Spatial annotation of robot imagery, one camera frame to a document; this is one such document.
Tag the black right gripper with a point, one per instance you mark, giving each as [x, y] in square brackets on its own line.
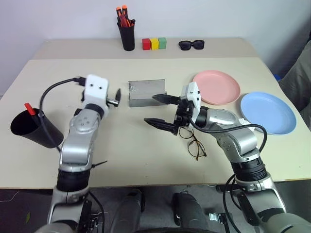
[183, 111]

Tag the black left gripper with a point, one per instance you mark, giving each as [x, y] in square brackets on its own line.
[112, 102]

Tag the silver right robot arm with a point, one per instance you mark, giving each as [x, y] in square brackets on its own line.
[243, 140]

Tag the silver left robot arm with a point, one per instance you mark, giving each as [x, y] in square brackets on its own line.
[77, 145]

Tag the grey open glasses case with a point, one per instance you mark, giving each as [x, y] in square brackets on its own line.
[143, 91]

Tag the tall black pen cup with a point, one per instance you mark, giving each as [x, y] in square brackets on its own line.
[127, 38]

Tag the wide black cup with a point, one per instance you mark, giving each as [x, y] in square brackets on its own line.
[26, 126]

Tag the red block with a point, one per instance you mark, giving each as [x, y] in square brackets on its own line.
[146, 44]

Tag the pink plate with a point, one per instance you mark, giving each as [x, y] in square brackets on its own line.
[218, 85]

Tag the yellow block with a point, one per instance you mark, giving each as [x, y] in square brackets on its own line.
[154, 44]

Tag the green block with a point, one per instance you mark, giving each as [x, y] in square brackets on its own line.
[162, 43]

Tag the black sunglasses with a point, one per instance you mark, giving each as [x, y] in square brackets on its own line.
[185, 45]

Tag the black zip tie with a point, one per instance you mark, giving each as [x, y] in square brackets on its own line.
[99, 163]

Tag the short black orange marker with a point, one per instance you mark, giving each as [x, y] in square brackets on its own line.
[133, 21]

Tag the black marker with orange cap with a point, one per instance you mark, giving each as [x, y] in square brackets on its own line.
[124, 7]
[118, 10]

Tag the black marker with red cap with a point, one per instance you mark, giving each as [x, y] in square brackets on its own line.
[29, 108]

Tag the dark rounded leg shape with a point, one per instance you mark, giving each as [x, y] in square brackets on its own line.
[189, 211]
[128, 211]

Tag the blue plate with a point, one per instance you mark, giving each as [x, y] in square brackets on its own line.
[267, 109]

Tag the small blue object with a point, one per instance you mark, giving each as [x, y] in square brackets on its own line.
[277, 77]

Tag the olive grey fabric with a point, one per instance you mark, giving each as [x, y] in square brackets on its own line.
[298, 80]

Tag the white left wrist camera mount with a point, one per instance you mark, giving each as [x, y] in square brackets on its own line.
[96, 93]

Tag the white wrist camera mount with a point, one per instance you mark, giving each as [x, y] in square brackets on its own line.
[193, 93]
[96, 93]

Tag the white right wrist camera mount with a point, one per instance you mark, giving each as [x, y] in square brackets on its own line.
[193, 93]

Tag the tortoise frame eyeglasses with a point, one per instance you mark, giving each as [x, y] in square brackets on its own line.
[195, 148]

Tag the metal floor bracket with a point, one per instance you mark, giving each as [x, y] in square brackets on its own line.
[217, 216]

